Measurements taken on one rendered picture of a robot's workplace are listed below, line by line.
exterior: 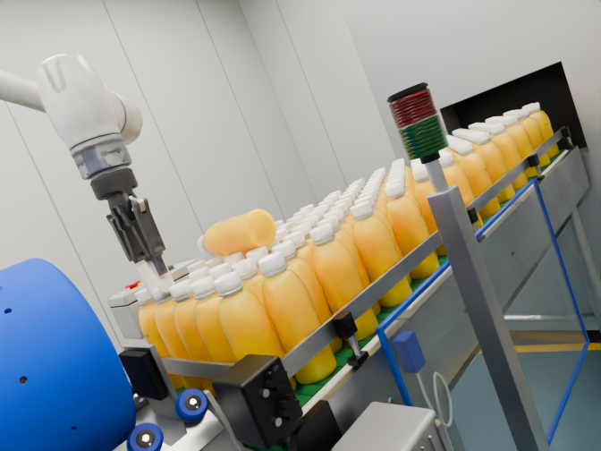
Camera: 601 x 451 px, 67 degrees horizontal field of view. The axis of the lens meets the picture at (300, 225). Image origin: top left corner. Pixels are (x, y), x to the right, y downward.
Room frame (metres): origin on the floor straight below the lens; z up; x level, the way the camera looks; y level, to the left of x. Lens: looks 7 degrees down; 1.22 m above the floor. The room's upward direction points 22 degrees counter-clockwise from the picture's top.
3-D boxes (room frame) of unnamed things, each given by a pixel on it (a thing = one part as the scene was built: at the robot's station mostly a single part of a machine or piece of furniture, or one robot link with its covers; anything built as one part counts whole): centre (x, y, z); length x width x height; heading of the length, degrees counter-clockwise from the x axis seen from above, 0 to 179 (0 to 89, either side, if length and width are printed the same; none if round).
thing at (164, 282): (0.81, 0.27, 1.12); 0.03 x 0.01 x 0.07; 133
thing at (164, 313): (0.83, 0.28, 0.99); 0.07 x 0.07 x 0.19
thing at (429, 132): (0.68, -0.22, 1.18); 0.06 x 0.06 x 0.05
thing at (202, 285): (0.72, 0.18, 1.09); 0.04 x 0.04 x 0.02
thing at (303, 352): (1.14, -0.48, 0.96); 1.60 x 0.01 x 0.03; 133
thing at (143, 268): (0.84, 0.30, 1.12); 0.03 x 0.01 x 0.07; 133
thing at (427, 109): (0.68, -0.22, 1.23); 0.06 x 0.06 x 0.04
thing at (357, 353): (0.67, -0.01, 0.94); 0.03 x 0.02 x 0.08; 133
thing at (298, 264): (0.76, 0.04, 0.99); 0.07 x 0.07 x 0.19
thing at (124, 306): (1.03, 0.36, 1.05); 0.20 x 0.10 x 0.10; 133
